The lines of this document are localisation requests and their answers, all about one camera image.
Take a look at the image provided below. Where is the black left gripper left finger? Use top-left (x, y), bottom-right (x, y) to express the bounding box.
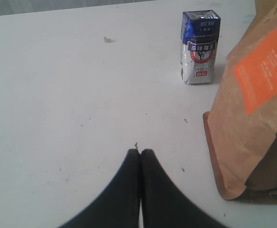
top-left (61, 149), bottom-right (141, 228)

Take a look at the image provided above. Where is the brown paper shopping bag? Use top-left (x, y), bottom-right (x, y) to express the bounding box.
top-left (241, 0), bottom-right (277, 45)

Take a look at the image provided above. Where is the brown kraft coffee pouch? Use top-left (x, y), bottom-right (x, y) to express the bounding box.
top-left (203, 14), bottom-right (277, 203)

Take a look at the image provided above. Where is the small paper scrap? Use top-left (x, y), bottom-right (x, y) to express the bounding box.
top-left (104, 36), bottom-right (116, 43)

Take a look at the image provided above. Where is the blue white milk carton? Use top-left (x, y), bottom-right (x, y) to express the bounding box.
top-left (180, 10), bottom-right (221, 85)

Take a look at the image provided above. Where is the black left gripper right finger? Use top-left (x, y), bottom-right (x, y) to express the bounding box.
top-left (141, 149), bottom-right (225, 228)

